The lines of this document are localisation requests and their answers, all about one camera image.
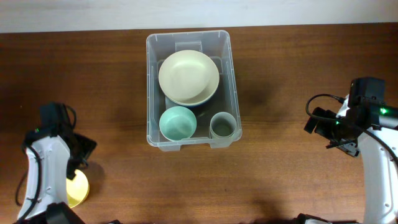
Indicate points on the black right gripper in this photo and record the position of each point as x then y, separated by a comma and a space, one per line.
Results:
321, 128

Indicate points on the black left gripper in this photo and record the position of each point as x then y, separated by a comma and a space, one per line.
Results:
89, 145

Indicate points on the yellow small bowl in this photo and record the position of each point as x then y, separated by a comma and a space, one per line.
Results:
77, 189

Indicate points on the green small bowl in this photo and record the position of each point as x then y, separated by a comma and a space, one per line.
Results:
177, 123

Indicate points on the grey plastic cup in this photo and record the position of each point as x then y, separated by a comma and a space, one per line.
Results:
222, 125

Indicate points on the beige large bowl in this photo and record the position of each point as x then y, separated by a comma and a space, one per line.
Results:
188, 76

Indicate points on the blue large bowl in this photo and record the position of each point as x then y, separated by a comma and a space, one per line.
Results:
198, 104

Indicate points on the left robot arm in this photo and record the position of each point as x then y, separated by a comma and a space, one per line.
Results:
54, 155

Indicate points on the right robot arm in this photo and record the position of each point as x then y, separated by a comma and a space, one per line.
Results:
370, 132

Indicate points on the clear plastic storage bin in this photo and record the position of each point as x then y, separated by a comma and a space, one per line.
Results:
217, 45

